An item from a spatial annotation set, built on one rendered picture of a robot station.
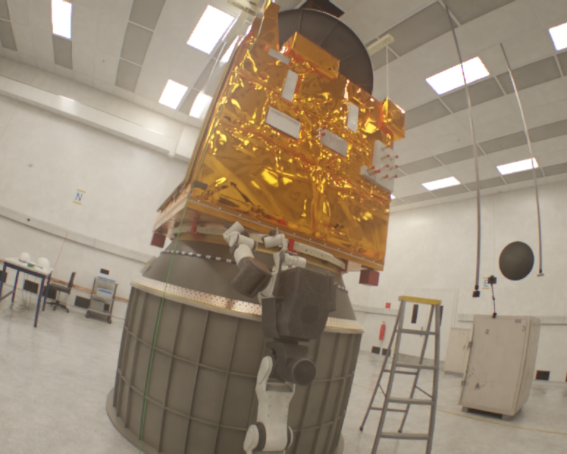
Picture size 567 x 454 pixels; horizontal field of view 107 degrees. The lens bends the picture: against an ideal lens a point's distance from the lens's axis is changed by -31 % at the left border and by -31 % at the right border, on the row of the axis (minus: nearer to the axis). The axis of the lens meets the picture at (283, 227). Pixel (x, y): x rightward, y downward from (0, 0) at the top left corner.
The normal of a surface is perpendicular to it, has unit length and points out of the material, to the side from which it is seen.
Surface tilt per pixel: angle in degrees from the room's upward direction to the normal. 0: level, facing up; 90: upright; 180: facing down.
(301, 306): 97
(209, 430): 90
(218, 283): 62
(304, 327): 97
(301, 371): 82
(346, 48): 131
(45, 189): 90
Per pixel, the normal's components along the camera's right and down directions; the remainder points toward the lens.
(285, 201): 0.57, -0.15
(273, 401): 0.44, -0.38
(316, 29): -0.22, 0.32
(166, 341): -0.33, -0.30
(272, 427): 0.45, -0.58
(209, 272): -0.08, -0.70
